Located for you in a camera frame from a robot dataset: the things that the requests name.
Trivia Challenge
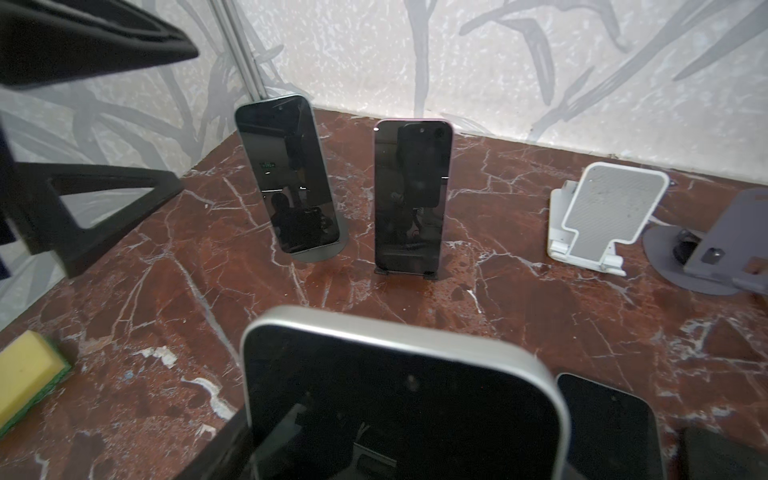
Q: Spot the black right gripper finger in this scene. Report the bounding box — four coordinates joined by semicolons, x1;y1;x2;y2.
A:
175;407;252;480

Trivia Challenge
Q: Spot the black smartphone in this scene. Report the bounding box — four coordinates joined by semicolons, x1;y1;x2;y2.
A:
680;427;767;480
235;94;341;254
374;119;454;279

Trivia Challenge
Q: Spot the large smartphone silver edge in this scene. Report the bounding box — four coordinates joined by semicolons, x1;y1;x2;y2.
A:
240;306;571;479

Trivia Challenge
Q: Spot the dark round stand base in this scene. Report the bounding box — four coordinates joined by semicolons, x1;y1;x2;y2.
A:
290;212;349;263

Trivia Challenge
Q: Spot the black folding phone stand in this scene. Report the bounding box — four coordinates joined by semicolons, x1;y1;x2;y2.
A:
374;267;438;281

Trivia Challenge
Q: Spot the white phone stand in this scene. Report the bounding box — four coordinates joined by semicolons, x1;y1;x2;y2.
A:
546;162;670;277

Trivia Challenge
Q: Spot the grey round phone stand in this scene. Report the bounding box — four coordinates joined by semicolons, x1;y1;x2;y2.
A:
642;187;767;296

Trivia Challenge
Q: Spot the yellow sponge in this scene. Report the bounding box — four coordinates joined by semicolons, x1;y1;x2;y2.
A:
1;330;71;437

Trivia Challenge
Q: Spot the aluminium corner post left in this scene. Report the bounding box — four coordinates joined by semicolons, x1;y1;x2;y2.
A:
209;0;268;101

